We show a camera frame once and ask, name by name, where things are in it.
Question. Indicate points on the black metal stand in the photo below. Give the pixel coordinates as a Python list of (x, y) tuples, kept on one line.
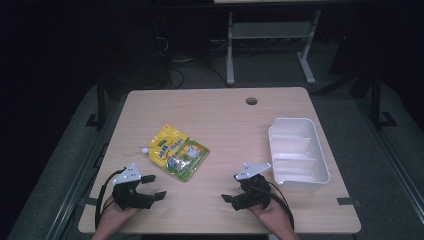
[(376, 103), (101, 106)]

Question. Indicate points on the black tape strip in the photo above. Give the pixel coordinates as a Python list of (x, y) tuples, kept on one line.
[(90, 201), (345, 201)]

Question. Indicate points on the white plastic bin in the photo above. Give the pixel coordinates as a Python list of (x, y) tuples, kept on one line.
[(296, 156)]

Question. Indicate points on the yellow spouted drink pouch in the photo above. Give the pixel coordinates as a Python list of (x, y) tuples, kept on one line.
[(178, 153)]

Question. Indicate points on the white metal desk frame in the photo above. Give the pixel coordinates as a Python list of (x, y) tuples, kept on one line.
[(271, 30)]

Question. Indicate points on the person's left hand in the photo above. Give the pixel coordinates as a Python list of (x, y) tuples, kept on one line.
[(115, 215)]

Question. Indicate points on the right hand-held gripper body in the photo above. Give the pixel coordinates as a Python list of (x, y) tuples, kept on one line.
[(255, 191)]

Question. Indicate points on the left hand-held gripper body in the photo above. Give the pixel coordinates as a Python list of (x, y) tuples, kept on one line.
[(128, 196)]

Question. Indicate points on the aluminium floor rail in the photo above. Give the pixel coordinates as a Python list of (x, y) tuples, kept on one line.
[(395, 160), (80, 180)]

